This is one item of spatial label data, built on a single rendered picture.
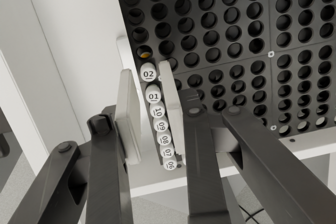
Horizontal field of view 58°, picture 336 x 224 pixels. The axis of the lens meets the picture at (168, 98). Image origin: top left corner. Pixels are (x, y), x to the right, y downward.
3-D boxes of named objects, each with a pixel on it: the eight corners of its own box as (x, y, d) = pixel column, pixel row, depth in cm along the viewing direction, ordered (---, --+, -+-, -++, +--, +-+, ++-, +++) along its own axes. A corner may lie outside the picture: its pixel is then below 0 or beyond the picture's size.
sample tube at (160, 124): (152, 108, 30) (155, 134, 26) (149, 97, 29) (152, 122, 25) (164, 105, 30) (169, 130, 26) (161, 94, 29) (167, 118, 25)
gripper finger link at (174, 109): (166, 109, 15) (181, 106, 15) (157, 61, 21) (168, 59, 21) (176, 156, 16) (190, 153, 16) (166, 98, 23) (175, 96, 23)
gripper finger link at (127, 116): (141, 164, 16) (128, 166, 16) (140, 104, 23) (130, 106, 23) (128, 117, 15) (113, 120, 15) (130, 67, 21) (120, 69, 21)
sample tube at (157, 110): (149, 95, 29) (152, 120, 25) (146, 84, 29) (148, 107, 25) (161, 93, 29) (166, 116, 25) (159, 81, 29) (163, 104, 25)
